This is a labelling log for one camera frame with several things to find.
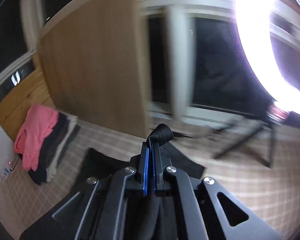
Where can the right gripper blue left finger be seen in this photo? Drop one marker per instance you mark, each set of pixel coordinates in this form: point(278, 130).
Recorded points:
point(98, 208)

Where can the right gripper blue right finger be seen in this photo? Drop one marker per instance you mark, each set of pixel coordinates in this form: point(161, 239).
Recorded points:
point(203, 208)

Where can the black yellow striped garment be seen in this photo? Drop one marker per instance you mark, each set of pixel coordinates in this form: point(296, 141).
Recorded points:
point(148, 217)

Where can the dark folded clothes stack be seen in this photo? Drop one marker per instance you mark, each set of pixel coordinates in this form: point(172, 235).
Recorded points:
point(54, 147)

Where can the beige plaid table cloth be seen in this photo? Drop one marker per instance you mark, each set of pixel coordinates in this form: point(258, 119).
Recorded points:
point(267, 183)

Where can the white power strip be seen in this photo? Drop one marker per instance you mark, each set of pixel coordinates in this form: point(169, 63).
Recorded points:
point(8, 168)

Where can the pink folded garment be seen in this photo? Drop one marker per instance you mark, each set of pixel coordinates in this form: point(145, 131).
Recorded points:
point(39, 123)

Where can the light wooden board panel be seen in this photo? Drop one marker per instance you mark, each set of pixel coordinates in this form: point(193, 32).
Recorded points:
point(95, 59)

